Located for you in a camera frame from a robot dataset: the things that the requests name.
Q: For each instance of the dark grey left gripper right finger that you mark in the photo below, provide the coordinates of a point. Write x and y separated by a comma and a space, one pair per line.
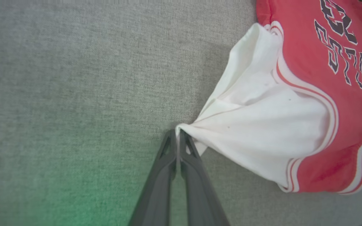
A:
200, 194

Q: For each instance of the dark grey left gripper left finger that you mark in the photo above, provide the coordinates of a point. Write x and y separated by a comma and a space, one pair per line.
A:
159, 188

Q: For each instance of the red basketball jersey white sleeves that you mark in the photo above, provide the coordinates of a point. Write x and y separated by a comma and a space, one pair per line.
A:
294, 125

